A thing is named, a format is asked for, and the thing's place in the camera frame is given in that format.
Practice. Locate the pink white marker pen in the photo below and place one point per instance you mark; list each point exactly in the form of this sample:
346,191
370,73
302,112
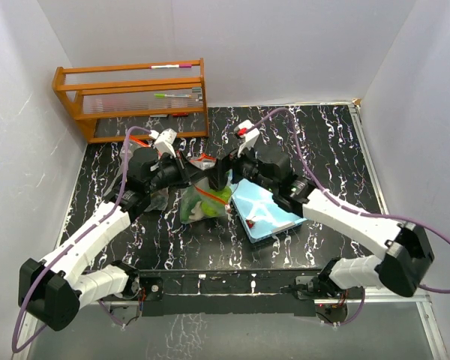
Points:
171,66

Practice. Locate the small grey clip box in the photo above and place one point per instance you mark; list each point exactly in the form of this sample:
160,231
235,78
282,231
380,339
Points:
197,94

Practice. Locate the light blue plastic basket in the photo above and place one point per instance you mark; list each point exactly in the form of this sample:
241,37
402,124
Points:
254,203

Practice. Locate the green chili pepper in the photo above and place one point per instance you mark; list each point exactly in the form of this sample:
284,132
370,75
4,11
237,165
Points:
188,200

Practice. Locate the clear zip top bag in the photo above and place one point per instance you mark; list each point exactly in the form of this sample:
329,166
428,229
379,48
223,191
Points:
137,202

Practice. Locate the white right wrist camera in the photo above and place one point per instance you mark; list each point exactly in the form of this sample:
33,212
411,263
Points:
248,133

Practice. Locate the light green round fruit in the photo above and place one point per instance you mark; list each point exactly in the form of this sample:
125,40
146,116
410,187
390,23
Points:
214,202

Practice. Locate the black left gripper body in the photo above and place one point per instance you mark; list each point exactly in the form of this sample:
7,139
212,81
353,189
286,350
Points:
171,172

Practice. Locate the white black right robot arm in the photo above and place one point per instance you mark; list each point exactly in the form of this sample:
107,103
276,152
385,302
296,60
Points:
400,252

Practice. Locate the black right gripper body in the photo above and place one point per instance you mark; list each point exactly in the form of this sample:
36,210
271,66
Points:
246,167

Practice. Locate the orange wooden shelf rack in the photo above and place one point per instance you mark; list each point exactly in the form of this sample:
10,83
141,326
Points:
93,94

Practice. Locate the white garlic bulb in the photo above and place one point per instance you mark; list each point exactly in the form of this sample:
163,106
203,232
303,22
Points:
196,213

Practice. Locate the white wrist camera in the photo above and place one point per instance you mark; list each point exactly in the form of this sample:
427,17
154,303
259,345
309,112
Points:
248,133
163,141

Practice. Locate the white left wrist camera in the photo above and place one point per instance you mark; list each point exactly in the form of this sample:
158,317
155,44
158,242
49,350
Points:
163,141

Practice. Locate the green white marker pen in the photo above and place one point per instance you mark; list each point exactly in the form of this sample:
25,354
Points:
163,95

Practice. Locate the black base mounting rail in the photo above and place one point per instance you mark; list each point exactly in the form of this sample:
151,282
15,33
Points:
245,291

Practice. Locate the red strawberry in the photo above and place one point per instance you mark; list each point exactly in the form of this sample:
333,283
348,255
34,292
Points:
250,223

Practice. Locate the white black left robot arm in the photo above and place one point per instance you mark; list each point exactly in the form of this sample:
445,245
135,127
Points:
55,288

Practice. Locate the clear zip bag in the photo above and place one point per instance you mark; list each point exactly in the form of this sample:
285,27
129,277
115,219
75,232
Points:
202,187
137,202

